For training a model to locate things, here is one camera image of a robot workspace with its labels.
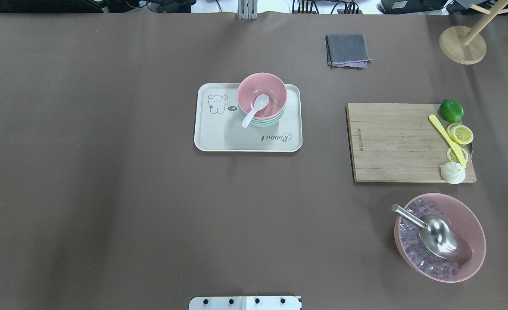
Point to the white ceramic spoon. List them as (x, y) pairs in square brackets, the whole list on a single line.
[(260, 103)]

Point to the small pink bowl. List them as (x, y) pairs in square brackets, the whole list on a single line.
[(262, 83)]

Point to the large pink ice bowl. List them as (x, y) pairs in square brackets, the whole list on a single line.
[(460, 218)]

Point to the green stacked bowls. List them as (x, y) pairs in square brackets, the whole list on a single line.
[(269, 122)]

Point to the cream rabbit tray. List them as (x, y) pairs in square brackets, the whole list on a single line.
[(218, 124)]

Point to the bamboo cutting board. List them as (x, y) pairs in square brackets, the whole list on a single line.
[(395, 142)]

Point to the grey folded cloth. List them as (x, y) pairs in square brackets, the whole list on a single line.
[(346, 48)]

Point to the purple cloth under grey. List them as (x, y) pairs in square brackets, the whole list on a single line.
[(362, 64)]

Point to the lemon slice near bun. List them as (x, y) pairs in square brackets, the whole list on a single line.
[(451, 156)]

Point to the white steamed bun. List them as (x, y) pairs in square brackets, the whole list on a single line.
[(452, 172)]

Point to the green lime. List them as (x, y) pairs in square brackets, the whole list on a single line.
[(451, 110)]

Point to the metal ice scoop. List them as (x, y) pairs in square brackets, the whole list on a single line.
[(437, 236)]

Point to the yellow plastic knife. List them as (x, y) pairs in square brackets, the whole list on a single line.
[(455, 146)]

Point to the lemon slice near lime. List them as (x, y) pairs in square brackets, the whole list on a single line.
[(459, 133)]

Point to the wooden cup tree stand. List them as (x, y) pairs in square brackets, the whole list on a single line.
[(465, 45)]

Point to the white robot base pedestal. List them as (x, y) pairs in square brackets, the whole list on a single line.
[(277, 302)]

